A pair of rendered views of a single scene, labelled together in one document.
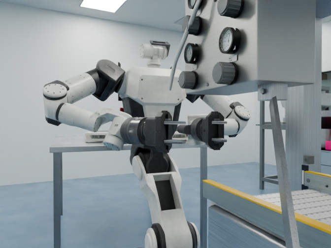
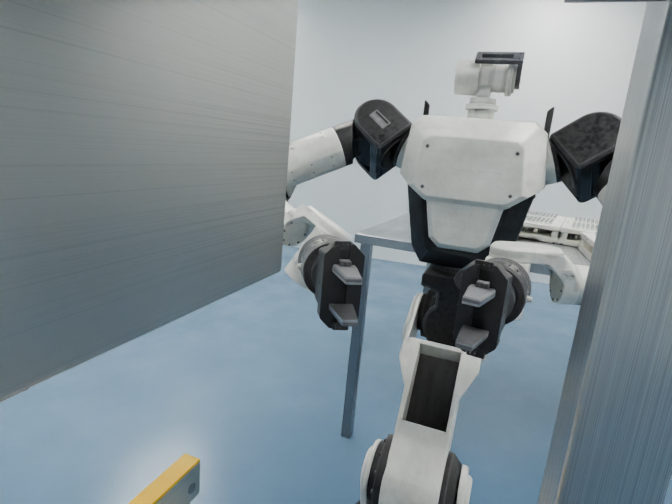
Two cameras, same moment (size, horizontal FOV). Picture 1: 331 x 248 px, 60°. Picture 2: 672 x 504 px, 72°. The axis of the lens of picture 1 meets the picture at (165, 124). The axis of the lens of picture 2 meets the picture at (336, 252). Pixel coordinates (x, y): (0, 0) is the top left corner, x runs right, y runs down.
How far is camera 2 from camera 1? 57 cm
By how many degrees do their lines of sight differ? 42
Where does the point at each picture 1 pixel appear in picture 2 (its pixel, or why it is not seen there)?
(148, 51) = (465, 80)
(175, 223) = (417, 456)
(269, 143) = not seen: outside the picture
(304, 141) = (563, 479)
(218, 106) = not seen: hidden behind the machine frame
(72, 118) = not seen: hidden behind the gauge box
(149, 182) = (405, 355)
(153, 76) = (454, 139)
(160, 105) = (464, 205)
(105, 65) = (371, 113)
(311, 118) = (621, 415)
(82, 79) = (318, 141)
